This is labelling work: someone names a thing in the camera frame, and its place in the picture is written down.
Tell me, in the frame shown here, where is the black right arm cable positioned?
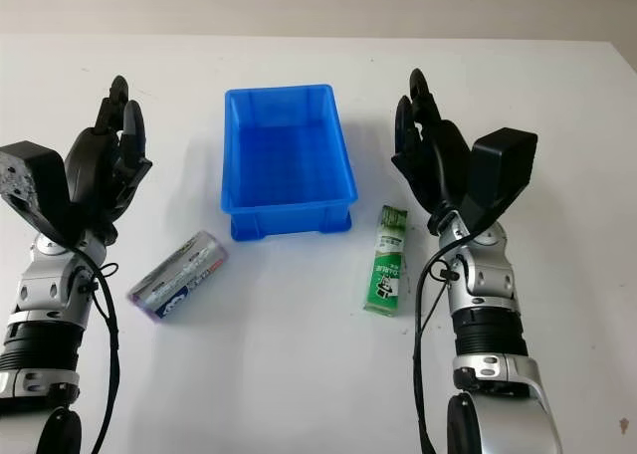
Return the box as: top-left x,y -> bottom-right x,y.
409,232 -> 467,454

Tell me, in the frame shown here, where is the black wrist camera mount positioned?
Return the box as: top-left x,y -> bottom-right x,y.
459,126 -> 539,232
0,139 -> 77,247

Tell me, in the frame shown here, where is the blue plastic tray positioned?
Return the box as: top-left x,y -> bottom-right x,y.
220,82 -> 360,244

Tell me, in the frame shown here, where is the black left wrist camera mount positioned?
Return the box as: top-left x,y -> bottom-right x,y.
0,139 -> 77,247

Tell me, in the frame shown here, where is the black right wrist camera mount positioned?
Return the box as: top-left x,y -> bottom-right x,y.
459,126 -> 539,232

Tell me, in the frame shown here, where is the green toothpaste box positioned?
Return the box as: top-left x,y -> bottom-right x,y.
361,204 -> 411,320

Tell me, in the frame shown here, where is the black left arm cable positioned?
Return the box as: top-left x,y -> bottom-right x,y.
73,243 -> 123,454

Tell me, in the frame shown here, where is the silver purple pack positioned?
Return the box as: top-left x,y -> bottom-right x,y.
126,229 -> 232,325

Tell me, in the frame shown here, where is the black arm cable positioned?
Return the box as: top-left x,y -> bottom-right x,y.
409,232 -> 467,454
73,243 -> 123,454

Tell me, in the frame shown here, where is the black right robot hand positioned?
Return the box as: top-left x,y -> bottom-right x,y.
390,68 -> 475,232

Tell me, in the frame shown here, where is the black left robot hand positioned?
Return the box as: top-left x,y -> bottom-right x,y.
63,74 -> 154,244

